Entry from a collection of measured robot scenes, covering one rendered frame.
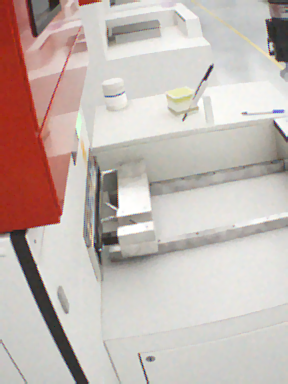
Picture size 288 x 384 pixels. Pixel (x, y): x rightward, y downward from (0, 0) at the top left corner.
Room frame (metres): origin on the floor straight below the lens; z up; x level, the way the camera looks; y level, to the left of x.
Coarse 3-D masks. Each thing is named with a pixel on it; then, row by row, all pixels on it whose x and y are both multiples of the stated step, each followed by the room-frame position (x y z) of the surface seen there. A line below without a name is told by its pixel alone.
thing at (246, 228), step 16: (240, 224) 1.00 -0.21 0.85; (256, 224) 0.98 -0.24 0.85; (272, 224) 0.98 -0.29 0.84; (160, 240) 1.00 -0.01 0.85; (176, 240) 0.99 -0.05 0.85; (192, 240) 0.99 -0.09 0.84; (208, 240) 0.99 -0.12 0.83; (224, 240) 0.99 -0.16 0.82; (112, 256) 1.00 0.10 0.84; (144, 256) 0.99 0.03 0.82
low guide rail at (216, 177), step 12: (240, 168) 1.26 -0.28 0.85; (252, 168) 1.25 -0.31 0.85; (264, 168) 1.25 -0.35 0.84; (276, 168) 1.25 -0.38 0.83; (180, 180) 1.26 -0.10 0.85; (192, 180) 1.26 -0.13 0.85; (204, 180) 1.26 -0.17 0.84; (216, 180) 1.25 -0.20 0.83; (228, 180) 1.25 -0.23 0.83; (108, 192) 1.28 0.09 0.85; (156, 192) 1.26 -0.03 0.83; (168, 192) 1.26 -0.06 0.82
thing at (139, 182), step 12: (120, 180) 1.28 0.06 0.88; (132, 180) 1.26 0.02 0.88; (144, 180) 1.25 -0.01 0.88; (120, 192) 1.21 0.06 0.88; (132, 192) 1.20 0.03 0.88; (144, 192) 1.18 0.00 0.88; (120, 204) 1.15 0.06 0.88; (132, 204) 1.14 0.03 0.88; (156, 240) 0.98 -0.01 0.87; (132, 252) 0.96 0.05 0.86; (144, 252) 0.96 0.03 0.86
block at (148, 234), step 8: (136, 224) 1.00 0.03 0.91; (144, 224) 0.99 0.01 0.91; (152, 224) 0.99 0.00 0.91; (120, 232) 0.98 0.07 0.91; (128, 232) 0.97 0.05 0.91; (136, 232) 0.97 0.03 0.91; (144, 232) 0.97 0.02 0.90; (152, 232) 0.97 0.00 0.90; (120, 240) 0.97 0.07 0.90; (128, 240) 0.97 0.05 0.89; (136, 240) 0.97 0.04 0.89; (144, 240) 0.97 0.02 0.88
